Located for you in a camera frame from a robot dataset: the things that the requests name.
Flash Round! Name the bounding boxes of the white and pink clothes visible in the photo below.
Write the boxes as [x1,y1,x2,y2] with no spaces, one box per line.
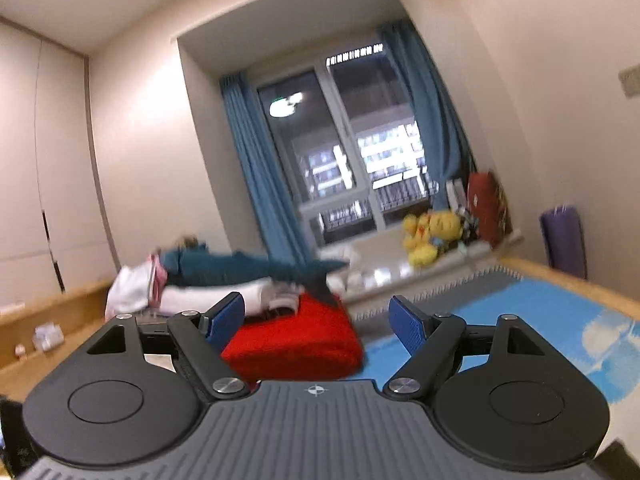
[104,254,302,325]

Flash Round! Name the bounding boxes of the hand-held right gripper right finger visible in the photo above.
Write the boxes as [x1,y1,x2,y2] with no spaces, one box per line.
[382,295,547,402]

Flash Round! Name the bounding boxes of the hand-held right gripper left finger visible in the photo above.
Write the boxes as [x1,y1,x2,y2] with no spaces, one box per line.
[87,291,251,403]

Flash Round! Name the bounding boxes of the beige wardrobe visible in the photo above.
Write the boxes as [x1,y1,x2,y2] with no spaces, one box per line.
[0,19,121,307]

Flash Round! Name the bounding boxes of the crumpled plastic wrapper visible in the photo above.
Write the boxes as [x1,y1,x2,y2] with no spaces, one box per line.
[32,323,66,352]

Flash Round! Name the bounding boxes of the red knitted cloth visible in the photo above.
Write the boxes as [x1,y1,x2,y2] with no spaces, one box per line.
[220,292,366,382]

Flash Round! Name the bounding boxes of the blue cloud print mat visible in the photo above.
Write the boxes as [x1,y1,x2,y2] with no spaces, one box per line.
[350,277,640,443]

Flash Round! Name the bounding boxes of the white window ledge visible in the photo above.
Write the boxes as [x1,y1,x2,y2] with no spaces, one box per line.
[320,229,524,306]

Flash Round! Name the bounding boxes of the yellow plush toy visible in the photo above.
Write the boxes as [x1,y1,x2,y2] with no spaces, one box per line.
[402,210,463,268]

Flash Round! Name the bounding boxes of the window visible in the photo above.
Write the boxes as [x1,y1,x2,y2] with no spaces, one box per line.
[255,42,442,252]

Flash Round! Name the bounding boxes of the teal clothes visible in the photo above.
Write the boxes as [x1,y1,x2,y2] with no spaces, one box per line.
[159,241,352,307]

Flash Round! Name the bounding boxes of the blue curtain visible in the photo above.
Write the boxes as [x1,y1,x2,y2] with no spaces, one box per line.
[219,72,328,281]
[377,20,476,211]

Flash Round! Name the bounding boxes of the dark red cushion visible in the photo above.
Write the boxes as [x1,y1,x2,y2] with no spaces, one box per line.
[465,170,514,249]

